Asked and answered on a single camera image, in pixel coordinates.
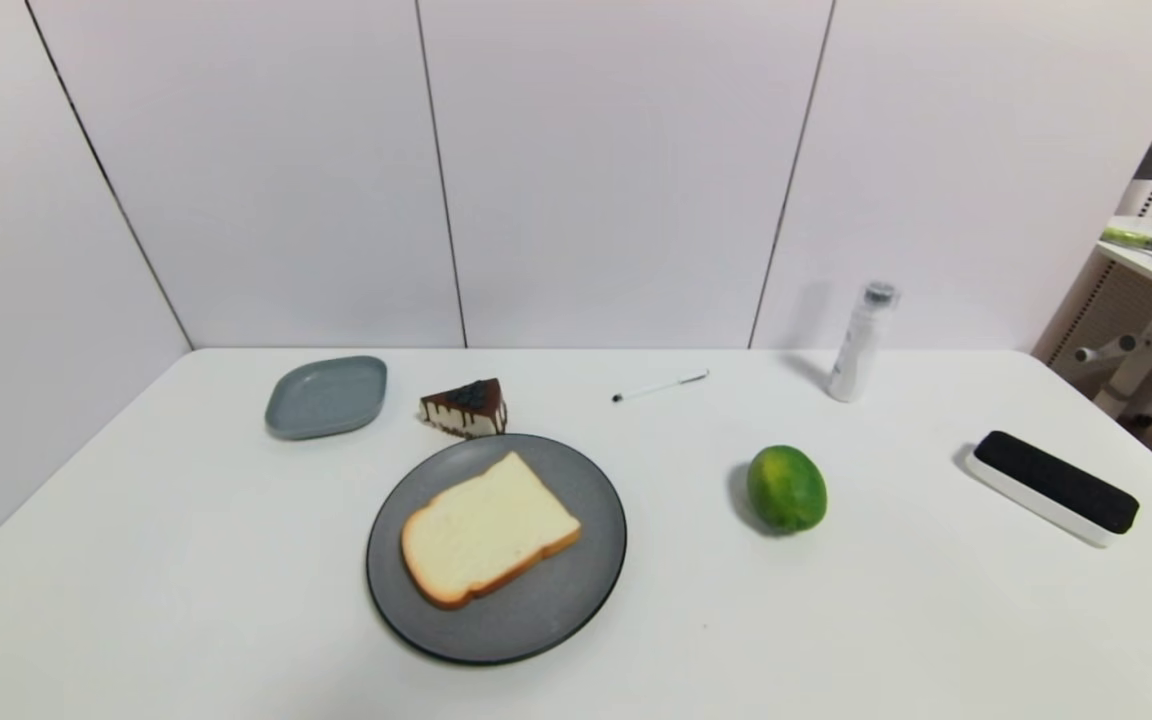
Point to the white table leg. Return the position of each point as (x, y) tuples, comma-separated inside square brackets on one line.
[(1141, 360)]

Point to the small gray square dish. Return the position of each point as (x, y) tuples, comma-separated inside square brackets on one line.
[(326, 397)]

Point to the black white board eraser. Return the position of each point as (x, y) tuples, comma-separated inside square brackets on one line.
[(1056, 482)]

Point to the chocolate cake slice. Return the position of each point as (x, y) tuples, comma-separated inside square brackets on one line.
[(466, 410)]

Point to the white bottle clear cap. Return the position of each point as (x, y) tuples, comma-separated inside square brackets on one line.
[(854, 360)]

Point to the white bread slice orange crust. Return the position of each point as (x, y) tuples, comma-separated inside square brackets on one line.
[(486, 530)]

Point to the round gray plate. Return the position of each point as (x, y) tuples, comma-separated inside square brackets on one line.
[(546, 610)]

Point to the green lime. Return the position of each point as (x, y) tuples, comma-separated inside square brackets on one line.
[(786, 490)]

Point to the white pen black tip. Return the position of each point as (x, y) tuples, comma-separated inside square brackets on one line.
[(658, 386)]

